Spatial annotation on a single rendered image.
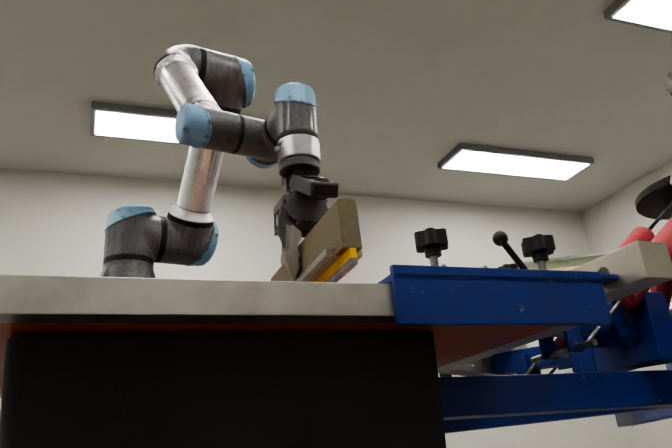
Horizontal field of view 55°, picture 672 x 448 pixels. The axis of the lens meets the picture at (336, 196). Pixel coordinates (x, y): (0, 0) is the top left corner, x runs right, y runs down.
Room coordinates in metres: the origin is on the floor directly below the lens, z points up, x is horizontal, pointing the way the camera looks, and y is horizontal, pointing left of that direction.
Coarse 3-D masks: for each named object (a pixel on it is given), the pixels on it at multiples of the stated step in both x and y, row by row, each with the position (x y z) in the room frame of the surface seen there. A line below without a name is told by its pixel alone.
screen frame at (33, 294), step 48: (0, 288) 0.57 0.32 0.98; (48, 288) 0.59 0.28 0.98; (96, 288) 0.60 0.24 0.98; (144, 288) 0.62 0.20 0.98; (192, 288) 0.64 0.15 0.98; (240, 288) 0.66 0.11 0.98; (288, 288) 0.68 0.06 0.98; (336, 288) 0.70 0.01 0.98; (384, 288) 0.72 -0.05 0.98; (528, 336) 0.93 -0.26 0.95
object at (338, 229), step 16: (336, 208) 0.83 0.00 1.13; (352, 208) 0.84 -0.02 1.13; (320, 224) 0.89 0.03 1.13; (336, 224) 0.84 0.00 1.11; (352, 224) 0.83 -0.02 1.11; (304, 240) 0.96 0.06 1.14; (320, 240) 0.90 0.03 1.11; (336, 240) 0.84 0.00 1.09; (352, 240) 0.83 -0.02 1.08; (304, 256) 0.97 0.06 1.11
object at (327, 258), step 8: (320, 256) 0.87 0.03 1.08; (328, 256) 0.85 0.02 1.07; (336, 256) 0.86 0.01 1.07; (360, 256) 0.87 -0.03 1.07; (312, 264) 0.90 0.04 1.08; (320, 264) 0.88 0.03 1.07; (328, 264) 0.89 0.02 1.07; (304, 272) 0.94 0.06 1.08; (312, 272) 0.92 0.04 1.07; (320, 272) 0.92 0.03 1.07; (296, 280) 0.97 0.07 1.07; (304, 280) 0.95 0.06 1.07; (312, 280) 0.96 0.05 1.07
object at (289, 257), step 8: (288, 232) 0.98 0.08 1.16; (296, 232) 0.98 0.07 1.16; (288, 240) 0.98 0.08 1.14; (296, 240) 0.98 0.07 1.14; (288, 248) 0.98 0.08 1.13; (296, 248) 0.98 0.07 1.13; (288, 256) 0.98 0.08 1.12; (296, 256) 0.98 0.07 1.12; (288, 264) 0.98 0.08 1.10; (296, 264) 0.98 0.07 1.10; (288, 272) 0.99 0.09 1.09; (296, 272) 0.98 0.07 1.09
